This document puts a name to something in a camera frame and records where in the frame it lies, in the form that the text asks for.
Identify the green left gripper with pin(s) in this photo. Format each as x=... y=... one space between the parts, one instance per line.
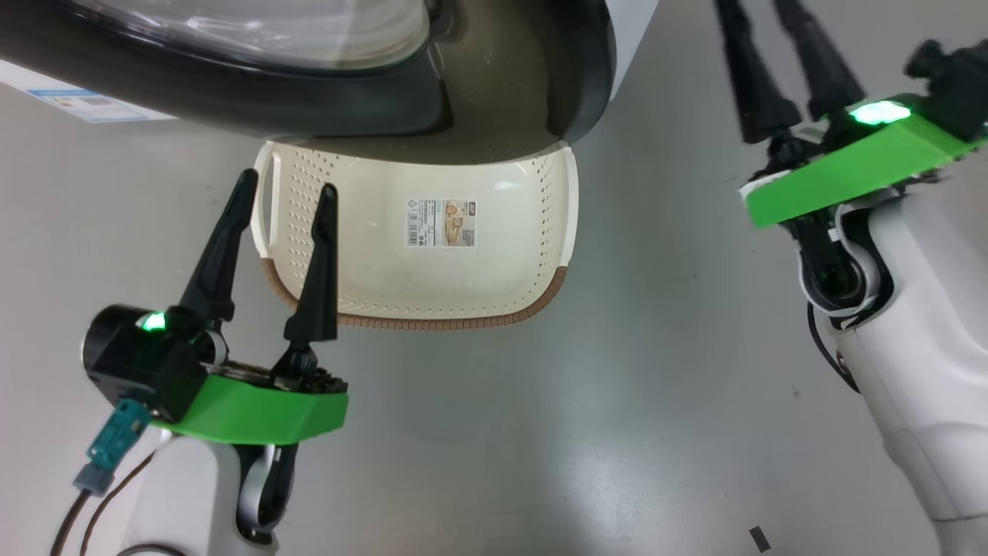
x=262 y=409

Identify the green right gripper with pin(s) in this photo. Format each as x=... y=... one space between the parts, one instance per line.
x=849 y=162

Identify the dark washing machine door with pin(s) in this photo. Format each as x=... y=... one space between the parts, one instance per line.
x=231 y=100

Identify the cream perforated laundry basket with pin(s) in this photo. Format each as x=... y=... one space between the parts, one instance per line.
x=494 y=278

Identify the paper label sticker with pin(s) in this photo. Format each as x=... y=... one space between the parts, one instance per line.
x=440 y=222

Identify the blue energy label sticker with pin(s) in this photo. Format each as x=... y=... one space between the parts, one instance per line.
x=89 y=105

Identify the small black tape piece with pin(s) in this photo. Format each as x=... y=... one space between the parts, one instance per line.
x=760 y=539

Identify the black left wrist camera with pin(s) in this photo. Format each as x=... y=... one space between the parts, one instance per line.
x=131 y=359

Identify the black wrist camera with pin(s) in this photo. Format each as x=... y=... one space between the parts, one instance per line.
x=131 y=359
x=953 y=81

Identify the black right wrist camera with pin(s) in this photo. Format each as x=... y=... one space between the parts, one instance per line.
x=953 y=81

